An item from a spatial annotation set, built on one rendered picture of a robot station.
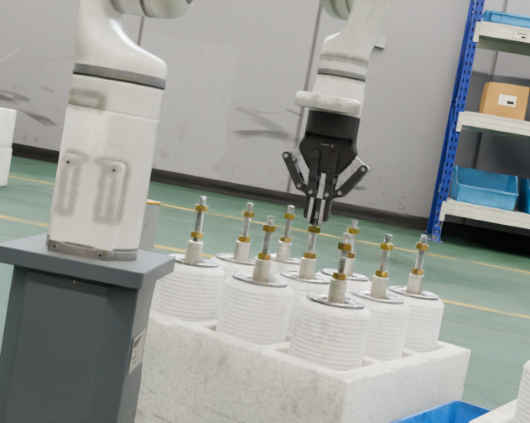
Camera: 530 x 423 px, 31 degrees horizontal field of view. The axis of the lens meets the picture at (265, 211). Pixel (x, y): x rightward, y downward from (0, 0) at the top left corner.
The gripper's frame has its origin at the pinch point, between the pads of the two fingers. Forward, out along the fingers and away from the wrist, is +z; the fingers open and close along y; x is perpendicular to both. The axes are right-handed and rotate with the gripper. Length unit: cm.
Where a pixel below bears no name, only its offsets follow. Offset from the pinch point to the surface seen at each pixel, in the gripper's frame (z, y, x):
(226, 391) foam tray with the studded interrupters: 23.4, 3.6, 19.3
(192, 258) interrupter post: 9.2, 14.7, 8.3
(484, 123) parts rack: -39, -3, -436
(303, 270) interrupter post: 8.7, 0.3, 1.0
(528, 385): 12.4, -31.9, 27.5
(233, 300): 12.5, 5.8, 15.4
